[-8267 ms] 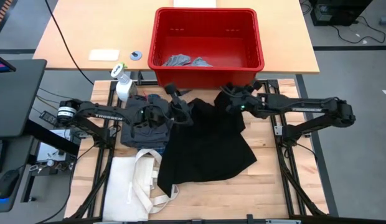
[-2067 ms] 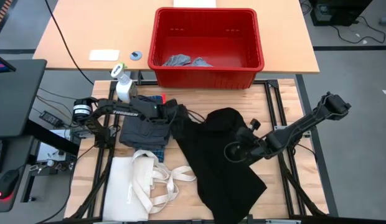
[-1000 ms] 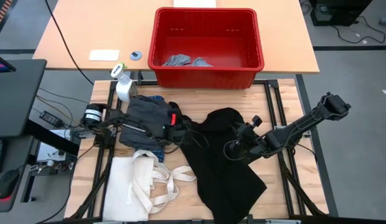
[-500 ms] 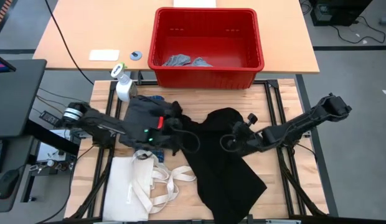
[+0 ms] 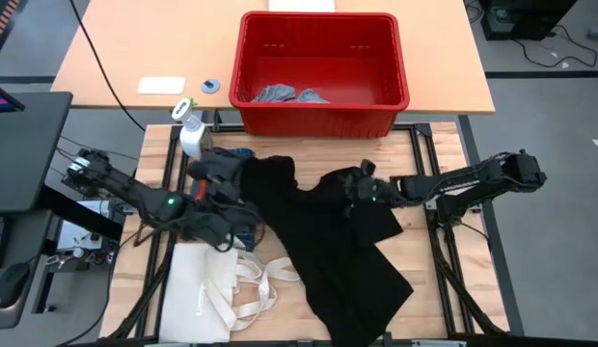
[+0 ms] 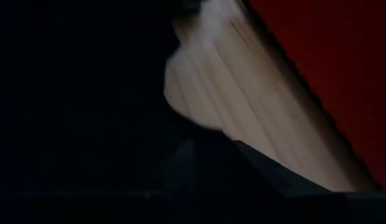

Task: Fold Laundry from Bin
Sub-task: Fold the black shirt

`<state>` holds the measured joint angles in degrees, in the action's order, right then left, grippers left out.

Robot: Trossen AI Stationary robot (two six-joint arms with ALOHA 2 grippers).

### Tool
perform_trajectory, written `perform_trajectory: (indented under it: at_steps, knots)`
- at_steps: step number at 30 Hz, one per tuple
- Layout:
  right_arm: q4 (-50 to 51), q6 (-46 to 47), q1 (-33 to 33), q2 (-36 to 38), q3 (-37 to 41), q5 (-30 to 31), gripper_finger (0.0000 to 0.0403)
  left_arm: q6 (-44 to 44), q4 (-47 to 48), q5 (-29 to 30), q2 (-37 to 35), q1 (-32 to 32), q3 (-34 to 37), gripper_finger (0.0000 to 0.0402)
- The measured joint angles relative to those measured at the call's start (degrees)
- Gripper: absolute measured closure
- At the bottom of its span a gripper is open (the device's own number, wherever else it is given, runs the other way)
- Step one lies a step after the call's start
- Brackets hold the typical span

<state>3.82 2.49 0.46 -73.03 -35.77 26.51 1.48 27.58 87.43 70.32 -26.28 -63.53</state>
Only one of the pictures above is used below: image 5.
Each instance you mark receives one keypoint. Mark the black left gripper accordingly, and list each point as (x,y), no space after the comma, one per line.
(222,221)

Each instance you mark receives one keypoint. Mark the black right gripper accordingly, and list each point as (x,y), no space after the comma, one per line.
(369,193)

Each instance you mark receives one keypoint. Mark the dark grey garment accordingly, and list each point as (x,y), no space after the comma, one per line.
(217,166)

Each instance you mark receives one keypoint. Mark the black garment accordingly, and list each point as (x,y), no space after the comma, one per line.
(328,241)

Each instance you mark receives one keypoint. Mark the blue plaid garment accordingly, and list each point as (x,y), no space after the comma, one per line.
(241,152)

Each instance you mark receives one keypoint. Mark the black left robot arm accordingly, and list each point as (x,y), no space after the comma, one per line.
(135,193)

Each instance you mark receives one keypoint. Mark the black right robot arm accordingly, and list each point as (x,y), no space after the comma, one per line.
(472,185)

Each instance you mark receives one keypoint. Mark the red plastic laundry bin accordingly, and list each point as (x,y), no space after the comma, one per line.
(318,123)

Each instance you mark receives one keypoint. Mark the white canvas tote bag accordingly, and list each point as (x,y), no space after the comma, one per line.
(188,289)

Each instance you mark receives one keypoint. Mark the white spray bottle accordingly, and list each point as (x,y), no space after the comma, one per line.
(193,137)

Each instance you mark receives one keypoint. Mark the small light grey cloth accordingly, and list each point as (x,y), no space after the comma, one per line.
(312,97)
(275,93)

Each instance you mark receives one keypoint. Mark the white rectangular pad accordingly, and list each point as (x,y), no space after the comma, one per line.
(161,85)

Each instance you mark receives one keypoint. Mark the light orange desk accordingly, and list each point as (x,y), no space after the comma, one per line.
(159,43)

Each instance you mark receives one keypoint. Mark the dark grey flat panel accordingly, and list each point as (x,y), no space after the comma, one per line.
(24,154)

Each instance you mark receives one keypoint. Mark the black computer mouse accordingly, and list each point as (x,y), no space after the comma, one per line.
(12,284)

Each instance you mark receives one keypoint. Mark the grey workstation desk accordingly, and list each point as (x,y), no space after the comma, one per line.
(19,318)

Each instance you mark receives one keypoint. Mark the black computer case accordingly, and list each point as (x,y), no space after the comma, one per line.
(525,19)

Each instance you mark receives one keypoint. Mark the computer monitor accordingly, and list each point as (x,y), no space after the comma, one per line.
(0,102)

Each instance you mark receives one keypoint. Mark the orange black striped strip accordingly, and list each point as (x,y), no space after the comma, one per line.
(5,19)

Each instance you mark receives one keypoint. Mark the black aluminium rig frame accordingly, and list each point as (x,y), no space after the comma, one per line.
(424,144)

